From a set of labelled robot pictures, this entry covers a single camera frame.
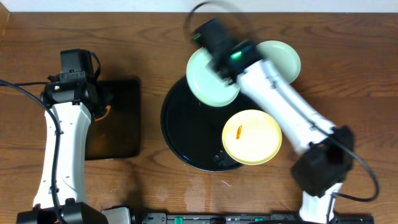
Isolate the yellow plate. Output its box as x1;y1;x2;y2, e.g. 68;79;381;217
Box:
221;110;282;166

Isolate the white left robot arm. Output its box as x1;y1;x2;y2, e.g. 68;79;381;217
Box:
16;49;132;224

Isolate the pale green plate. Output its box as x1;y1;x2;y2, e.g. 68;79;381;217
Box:
257;40;302;83

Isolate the round black tray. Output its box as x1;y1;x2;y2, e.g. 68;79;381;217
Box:
160;77;260;172

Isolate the green plate with ketchup stain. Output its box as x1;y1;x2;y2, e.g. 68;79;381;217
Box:
186;48;239;107

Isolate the orange green scrub sponge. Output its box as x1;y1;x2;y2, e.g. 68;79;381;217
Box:
95;105;111;121

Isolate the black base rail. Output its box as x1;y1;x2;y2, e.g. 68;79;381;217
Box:
136;212;376;224

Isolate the rectangular black water tray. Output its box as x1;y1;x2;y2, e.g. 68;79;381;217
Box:
85;79;141;161

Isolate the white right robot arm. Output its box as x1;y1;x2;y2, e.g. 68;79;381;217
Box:
186;19;354;223

